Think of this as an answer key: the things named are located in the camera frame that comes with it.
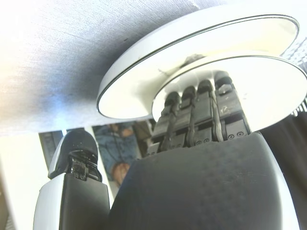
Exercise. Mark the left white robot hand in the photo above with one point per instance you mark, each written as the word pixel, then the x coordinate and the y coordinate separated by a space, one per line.
pixel 192 191

